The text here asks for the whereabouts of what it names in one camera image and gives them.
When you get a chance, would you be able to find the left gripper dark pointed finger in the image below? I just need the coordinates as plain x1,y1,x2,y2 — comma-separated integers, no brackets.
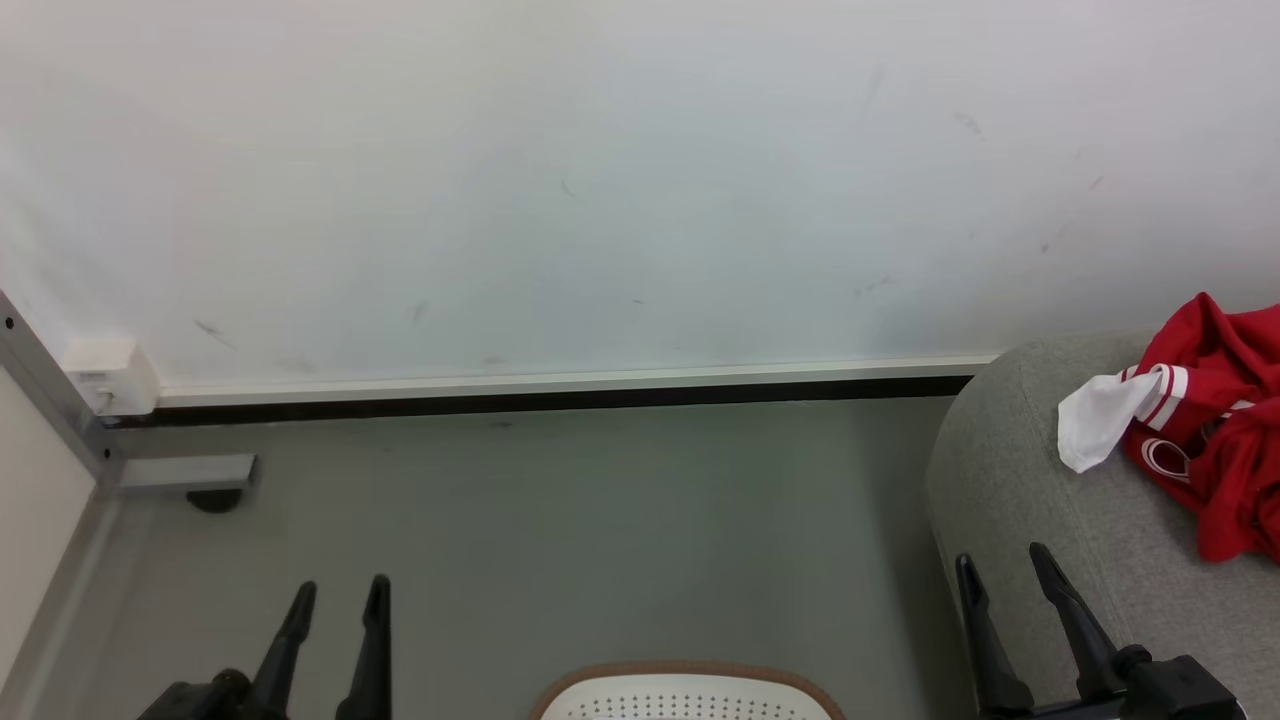
250,580,318,720
335,575,394,720

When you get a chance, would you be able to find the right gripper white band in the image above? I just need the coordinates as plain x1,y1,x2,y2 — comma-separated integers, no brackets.
954,543,1137,720

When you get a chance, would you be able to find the red white striped jersey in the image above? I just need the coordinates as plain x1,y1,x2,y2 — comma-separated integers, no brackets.
1057,292,1280,564

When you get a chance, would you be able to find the white perforated basket brown rim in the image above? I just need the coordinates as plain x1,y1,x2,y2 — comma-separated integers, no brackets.
530,660,846,720

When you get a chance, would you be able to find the grey fabric sofa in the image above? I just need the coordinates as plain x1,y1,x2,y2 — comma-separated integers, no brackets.
925,325,1280,720

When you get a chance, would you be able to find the white black baseboard strip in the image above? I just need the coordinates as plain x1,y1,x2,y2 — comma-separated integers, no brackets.
155,352,1001,421

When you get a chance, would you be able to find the white wall box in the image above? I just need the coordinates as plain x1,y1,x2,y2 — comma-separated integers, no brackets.
62,338,161,416

